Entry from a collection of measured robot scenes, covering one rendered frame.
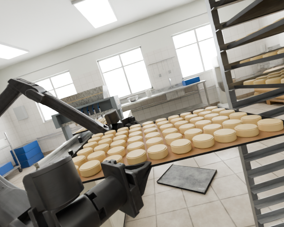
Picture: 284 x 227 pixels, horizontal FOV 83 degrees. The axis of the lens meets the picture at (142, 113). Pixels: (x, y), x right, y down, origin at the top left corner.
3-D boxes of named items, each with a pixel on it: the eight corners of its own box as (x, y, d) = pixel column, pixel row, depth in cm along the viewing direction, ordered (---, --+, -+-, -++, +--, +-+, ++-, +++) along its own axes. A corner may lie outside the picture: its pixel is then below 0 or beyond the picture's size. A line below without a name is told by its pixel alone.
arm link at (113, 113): (105, 134, 90) (104, 140, 82) (95, 116, 87) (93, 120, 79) (124, 125, 91) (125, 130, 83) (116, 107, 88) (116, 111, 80)
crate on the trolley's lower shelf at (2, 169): (-1, 172, 415) (-4, 165, 412) (14, 167, 417) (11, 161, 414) (-21, 184, 360) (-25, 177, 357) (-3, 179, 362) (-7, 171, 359)
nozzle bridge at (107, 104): (74, 135, 211) (64, 111, 206) (126, 119, 208) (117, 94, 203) (61, 144, 179) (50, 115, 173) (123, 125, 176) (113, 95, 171)
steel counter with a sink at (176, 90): (92, 147, 447) (76, 106, 428) (100, 139, 515) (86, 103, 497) (213, 113, 416) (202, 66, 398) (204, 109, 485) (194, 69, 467)
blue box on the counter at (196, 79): (185, 85, 426) (184, 80, 424) (182, 85, 456) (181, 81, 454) (200, 81, 425) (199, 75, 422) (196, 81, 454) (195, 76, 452)
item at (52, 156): (104, 117, 304) (103, 114, 303) (106, 117, 304) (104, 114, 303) (37, 173, 106) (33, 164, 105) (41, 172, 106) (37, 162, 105)
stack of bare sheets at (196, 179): (157, 183, 198) (156, 181, 198) (172, 165, 227) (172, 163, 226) (205, 194, 157) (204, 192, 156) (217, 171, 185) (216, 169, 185)
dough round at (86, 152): (94, 151, 55) (93, 145, 55) (93, 156, 50) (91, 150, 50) (80, 155, 54) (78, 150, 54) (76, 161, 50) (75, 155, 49)
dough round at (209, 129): (213, 129, 49) (212, 122, 49) (226, 131, 45) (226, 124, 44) (200, 133, 48) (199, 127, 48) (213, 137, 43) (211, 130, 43)
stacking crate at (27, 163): (33, 160, 516) (31, 154, 513) (44, 157, 511) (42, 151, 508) (18, 170, 457) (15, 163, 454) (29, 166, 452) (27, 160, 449)
